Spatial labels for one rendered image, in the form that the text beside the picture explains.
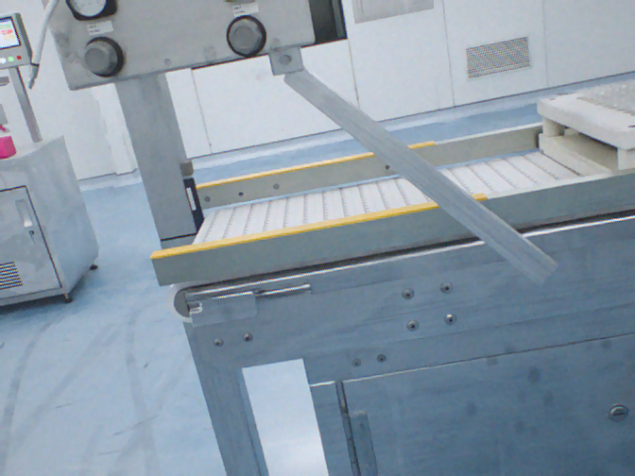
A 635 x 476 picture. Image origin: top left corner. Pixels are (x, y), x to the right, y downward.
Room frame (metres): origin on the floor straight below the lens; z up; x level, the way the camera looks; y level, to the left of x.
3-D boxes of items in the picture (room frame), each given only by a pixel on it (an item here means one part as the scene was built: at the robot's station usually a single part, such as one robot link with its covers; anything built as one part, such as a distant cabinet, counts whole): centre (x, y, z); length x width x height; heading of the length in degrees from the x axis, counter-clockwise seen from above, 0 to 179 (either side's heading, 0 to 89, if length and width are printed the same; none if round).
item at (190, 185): (0.89, 0.15, 0.83); 0.02 x 0.01 x 0.20; 86
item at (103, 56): (0.56, 0.14, 1.12); 0.03 x 0.02 x 0.04; 86
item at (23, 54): (3.34, 1.29, 1.07); 0.23 x 0.10 x 0.62; 88
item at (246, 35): (0.55, 0.02, 1.11); 0.03 x 0.03 x 0.04; 86
